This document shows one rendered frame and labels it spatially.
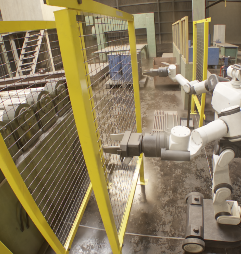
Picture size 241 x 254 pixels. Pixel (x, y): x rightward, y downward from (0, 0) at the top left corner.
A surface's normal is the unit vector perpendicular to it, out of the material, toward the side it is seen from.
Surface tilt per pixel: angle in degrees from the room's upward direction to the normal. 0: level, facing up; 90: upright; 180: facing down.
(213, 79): 70
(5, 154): 90
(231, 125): 80
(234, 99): 61
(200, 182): 0
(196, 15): 90
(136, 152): 90
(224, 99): 89
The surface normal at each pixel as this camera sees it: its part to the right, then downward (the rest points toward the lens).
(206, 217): -0.11, -0.87
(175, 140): -0.74, 0.44
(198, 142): -0.92, 0.29
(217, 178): -0.30, 0.48
